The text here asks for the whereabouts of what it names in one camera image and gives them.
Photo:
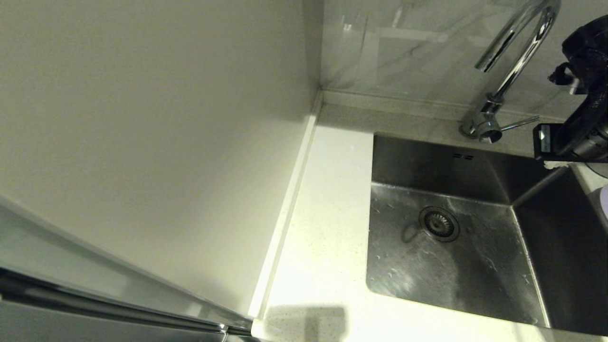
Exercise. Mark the chrome gooseneck faucet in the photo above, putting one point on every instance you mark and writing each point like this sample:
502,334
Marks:
517,66

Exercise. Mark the metal sink drain strainer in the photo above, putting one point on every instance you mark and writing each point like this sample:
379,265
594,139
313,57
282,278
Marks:
438,223

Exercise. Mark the grey glossy appliance door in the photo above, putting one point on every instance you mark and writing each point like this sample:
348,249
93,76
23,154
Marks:
71,327

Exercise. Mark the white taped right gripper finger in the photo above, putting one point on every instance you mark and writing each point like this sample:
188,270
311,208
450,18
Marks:
555,165

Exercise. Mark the stainless steel sink basin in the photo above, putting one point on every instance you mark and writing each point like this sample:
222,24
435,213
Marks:
475,266

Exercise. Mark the tall white cabinet panel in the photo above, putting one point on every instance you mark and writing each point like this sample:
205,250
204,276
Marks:
142,118

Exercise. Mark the lilac round plate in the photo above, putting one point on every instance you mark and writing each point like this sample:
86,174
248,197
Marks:
604,206

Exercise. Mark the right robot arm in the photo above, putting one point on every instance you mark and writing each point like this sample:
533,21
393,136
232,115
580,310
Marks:
589,47

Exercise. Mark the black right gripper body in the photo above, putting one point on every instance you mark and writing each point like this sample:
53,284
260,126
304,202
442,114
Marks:
589,137

